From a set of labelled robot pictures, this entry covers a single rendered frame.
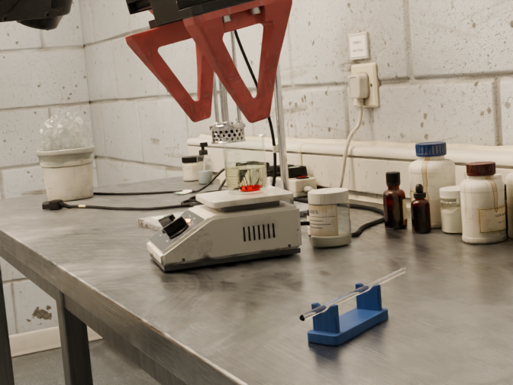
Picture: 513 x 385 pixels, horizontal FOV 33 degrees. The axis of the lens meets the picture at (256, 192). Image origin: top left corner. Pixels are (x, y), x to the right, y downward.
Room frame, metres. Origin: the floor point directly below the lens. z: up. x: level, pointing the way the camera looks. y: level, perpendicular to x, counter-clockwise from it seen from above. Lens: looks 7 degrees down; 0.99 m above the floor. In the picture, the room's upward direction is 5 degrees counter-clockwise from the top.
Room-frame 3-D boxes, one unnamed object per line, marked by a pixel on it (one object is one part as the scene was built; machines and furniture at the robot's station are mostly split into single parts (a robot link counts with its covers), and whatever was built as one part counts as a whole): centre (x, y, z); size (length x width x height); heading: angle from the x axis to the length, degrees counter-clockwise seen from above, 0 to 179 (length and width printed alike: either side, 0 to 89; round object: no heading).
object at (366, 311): (0.81, -0.08, 0.77); 0.10 x 0.03 x 0.04; 143
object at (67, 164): (2.14, 0.46, 0.86); 0.14 x 0.14 x 0.21
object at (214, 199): (1.24, 0.02, 0.83); 0.12 x 0.12 x 0.01; 15
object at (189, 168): (2.35, 0.16, 0.78); 0.06 x 0.06 x 0.06
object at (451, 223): (1.28, -0.30, 0.78); 0.06 x 0.06 x 0.07
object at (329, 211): (1.25, -0.10, 0.79); 0.06 x 0.06 x 0.08
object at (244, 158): (1.25, 0.01, 0.88); 0.07 x 0.06 x 0.08; 121
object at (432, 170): (1.35, -0.28, 0.81); 0.07 x 0.07 x 0.13
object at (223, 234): (1.23, 0.04, 0.79); 0.22 x 0.13 x 0.08; 105
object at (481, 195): (1.19, -0.31, 0.80); 0.06 x 0.06 x 0.11
